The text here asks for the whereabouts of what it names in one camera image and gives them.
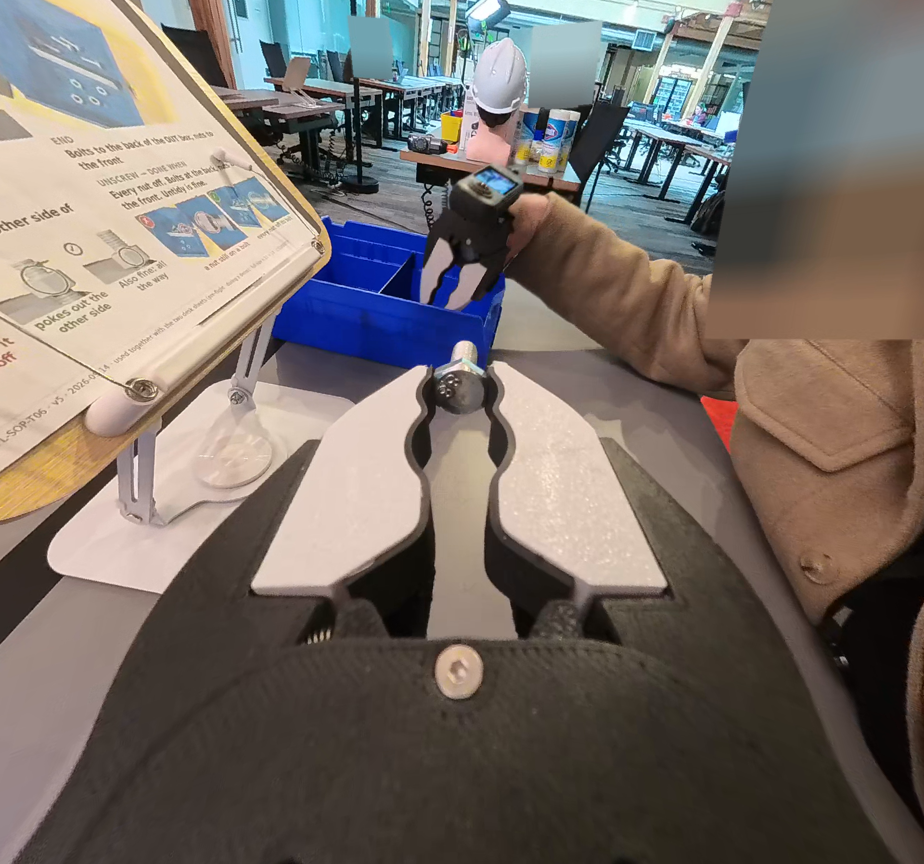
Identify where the person's right forearm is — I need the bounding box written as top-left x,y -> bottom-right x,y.
505,193 -> 744,396

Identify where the long blue plastic bin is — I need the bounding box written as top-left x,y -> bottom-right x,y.
273,216 -> 506,367

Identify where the black floor stand pole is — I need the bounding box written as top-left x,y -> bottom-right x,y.
339,77 -> 380,193

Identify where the wooden work table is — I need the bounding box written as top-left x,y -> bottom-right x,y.
400,138 -> 584,211

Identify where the grey desk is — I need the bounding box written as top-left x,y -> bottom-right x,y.
0,279 -> 924,864

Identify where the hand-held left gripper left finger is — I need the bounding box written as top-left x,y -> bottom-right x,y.
250,364 -> 436,639

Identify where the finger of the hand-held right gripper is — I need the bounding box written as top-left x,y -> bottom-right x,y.
419,237 -> 459,305
446,261 -> 492,312

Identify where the steel hex bolt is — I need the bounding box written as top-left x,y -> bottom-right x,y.
433,342 -> 488,415

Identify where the wooden office table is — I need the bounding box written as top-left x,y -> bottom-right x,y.
213,77 -> 463,179

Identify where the person's beige coat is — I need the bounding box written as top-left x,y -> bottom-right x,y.
729,337 -> 924,822

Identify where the printed instruction sign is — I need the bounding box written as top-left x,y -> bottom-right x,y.
0,0 -> 326,471

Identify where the pink mannequin head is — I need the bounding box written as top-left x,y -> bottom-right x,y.
465,109 -> 524,165

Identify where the long white office table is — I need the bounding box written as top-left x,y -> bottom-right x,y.
621,116 -> 737,222

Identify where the wooden support post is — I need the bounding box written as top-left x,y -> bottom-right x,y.
175,0 -> 238,89

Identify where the red plastic object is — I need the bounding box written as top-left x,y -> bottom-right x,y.
700,396 -> 741,453

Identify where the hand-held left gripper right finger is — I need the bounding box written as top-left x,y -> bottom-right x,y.
485,364 -> 668,639

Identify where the white wipes canister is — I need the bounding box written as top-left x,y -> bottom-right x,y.
541,108 -> 580,172
514,109 -> 550,168

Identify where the clear sign stand white base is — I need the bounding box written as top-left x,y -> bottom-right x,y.
47,315 -> 356,594

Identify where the white hard hat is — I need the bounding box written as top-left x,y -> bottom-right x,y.
471,37 -> 531,114

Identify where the person's black inner garment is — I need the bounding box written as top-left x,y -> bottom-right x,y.
819,557 -> 924,807

